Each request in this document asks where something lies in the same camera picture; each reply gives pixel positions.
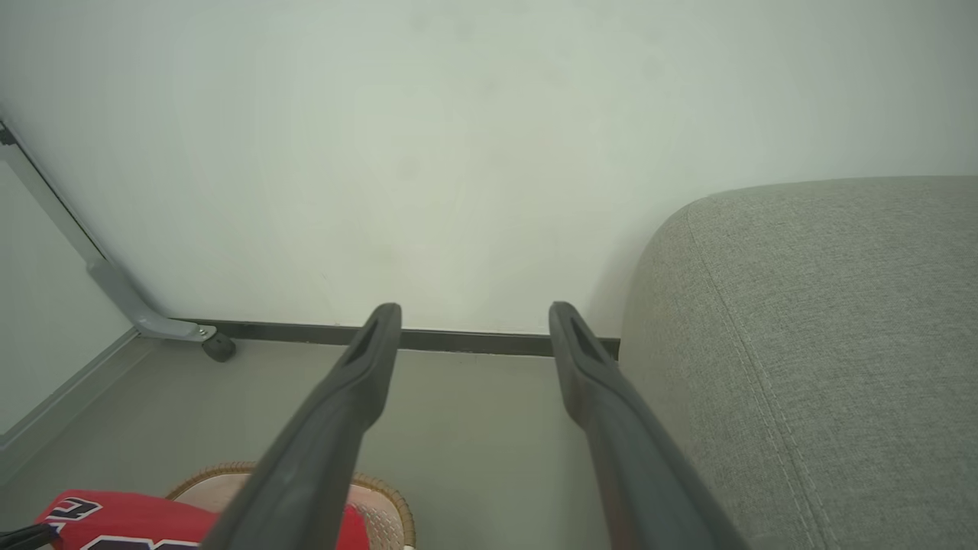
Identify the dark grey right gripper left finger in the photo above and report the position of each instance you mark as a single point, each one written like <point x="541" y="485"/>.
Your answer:
<point x="321" y="458"/>

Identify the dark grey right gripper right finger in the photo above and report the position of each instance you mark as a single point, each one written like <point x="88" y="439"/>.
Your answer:
<point x="634" y="473"/>

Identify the red and white jersey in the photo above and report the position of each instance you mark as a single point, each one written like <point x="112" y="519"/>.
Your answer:
<point x="137" y="521"/>

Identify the cream perforated laundry basket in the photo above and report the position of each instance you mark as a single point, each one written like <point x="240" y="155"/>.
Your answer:
<point x="386" y="519"/>

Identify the black caster wheel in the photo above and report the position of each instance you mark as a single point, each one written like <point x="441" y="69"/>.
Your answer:
<point x="219" y="347"/>

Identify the black baseboard strip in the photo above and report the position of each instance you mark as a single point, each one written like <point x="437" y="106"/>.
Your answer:
<point x="474" y="341"/>

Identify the grey fabric sofa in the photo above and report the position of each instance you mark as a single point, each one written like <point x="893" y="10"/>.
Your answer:
<point x="825" y="367"/>

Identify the grey wheeled stand leg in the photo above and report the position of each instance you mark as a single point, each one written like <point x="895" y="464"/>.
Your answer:
<point x="114" y="284"/>

